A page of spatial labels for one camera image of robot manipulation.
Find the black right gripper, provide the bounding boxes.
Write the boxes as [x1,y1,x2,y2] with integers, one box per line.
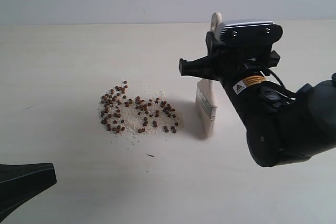
[178,31,280,81]

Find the white paint brush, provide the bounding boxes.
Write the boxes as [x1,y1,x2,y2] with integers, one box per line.
[195,12,222,138]

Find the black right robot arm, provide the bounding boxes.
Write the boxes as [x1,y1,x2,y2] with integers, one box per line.
[179,31,335,167]

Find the pile of white grains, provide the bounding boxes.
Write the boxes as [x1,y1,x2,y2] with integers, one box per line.
[93,78,186,150]

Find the brown pellets on pile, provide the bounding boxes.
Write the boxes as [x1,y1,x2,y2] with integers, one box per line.
[98,80,184,136]

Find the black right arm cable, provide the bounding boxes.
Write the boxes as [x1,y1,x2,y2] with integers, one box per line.
[259,63,297,101]

